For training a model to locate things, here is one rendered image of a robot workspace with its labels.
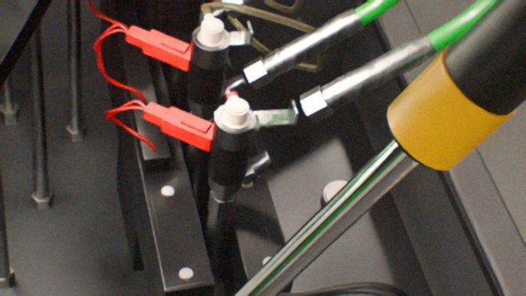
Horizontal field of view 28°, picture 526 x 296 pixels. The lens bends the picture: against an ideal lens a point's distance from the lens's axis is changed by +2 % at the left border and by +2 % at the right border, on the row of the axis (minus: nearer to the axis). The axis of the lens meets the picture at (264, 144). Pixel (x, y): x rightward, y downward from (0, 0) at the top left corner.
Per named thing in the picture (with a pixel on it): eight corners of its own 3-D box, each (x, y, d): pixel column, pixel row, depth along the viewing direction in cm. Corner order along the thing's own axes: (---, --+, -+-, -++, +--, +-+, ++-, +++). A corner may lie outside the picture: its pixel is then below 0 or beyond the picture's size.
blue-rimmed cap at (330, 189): (365, 218, 101) (368, 208, 100) (326, 222, 100) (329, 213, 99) (353, 185, 103) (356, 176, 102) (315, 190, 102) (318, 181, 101)
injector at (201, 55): (232, 220, 90) (263, 46, 74) (177, 226, 89) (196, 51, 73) (226, 195, 92) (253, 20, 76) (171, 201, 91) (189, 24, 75)
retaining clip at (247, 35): (247, 32, 76) (250, 19, 75) (253, 48, 75) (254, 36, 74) (204, 35, 75) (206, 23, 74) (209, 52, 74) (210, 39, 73)
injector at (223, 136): (253, 297, 85) (290, 128, 69) (194, 305, 84) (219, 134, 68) (246, 268, 87) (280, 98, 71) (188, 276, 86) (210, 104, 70)
